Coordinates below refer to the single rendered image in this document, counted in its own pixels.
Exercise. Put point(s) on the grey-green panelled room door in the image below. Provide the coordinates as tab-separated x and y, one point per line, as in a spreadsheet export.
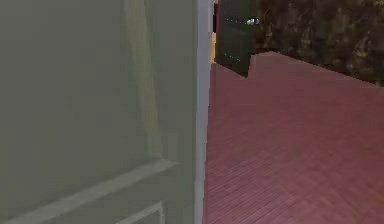
83	110

